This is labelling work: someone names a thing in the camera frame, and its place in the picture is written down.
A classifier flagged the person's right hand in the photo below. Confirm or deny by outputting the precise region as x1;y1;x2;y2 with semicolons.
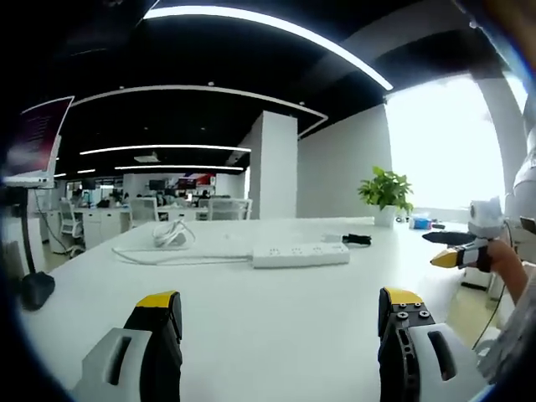
485;240;523;290

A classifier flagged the black flat object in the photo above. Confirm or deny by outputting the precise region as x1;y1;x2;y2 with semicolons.
422;230;478;245

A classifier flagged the white office chair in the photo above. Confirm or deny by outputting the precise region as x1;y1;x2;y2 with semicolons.
129;197;160;223
207;198;254;221
57;199;87;255

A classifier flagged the green potted plant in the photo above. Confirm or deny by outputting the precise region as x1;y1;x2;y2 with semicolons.
358;166;415;228

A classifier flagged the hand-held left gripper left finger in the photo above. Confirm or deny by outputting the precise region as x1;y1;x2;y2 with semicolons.
71;290;183;402

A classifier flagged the black monitor stand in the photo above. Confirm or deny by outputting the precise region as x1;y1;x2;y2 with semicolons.
6;186;56;312

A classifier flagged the white power strip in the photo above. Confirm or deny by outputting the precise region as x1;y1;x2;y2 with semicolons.
252;242;351;270

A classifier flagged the laptop on black stand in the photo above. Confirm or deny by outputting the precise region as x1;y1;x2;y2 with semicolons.
2;95;75;190

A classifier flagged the white desk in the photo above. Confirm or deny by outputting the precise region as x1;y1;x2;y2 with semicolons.
16;216;482;402

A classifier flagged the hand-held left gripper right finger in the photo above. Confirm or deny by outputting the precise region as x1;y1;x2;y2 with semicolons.
378;286;491;402

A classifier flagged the thin black cable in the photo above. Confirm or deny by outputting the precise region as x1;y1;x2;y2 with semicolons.
472;217;514;351

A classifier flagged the white charger with cable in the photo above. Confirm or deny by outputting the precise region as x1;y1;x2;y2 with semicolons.
151;219;196;249

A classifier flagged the white power strip cable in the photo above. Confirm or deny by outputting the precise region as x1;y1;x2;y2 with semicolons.
111;245;255;266

